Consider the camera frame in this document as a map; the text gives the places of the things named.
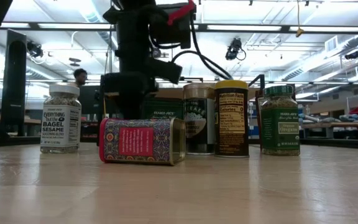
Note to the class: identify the green-lid oregano jar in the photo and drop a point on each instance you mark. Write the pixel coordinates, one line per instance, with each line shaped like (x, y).
(280, 124)

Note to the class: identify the person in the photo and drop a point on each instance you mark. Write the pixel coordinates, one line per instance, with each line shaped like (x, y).
(79, 77)

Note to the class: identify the wooden shelf black metal legs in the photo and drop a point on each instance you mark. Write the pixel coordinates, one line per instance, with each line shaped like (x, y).
(169, 93)

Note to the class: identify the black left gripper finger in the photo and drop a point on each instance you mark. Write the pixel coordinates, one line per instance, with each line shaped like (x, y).
(133, 105)

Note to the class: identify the red smoked paprika tin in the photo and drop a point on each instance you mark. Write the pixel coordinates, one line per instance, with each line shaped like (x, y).
(135, 141)

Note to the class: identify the black monitor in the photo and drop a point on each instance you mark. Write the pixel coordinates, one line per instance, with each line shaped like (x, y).
(89, 99)

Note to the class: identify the yellow-lid brown spice bottle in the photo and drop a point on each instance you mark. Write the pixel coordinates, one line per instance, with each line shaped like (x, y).
(231, 121)

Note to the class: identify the tan-lid furikake jar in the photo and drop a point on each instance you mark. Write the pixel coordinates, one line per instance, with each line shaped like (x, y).
(199, 121)

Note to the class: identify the dark green spice tin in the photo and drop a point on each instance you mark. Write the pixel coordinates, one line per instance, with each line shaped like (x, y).
(163, 109)

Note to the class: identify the white-lid bagel sesame jar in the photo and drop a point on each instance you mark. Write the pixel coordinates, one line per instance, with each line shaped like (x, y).
(61, 119)

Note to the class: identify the red plastic tab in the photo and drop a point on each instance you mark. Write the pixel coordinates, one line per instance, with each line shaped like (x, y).
(180, 14)

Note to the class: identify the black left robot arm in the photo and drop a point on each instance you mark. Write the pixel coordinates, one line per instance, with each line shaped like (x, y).
(132, 25)

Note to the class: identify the wooden background table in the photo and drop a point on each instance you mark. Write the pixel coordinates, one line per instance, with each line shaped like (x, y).
(340, 125)
(33, 120)

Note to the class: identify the black ceiling camera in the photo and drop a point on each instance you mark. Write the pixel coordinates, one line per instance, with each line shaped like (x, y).
(235, 48)

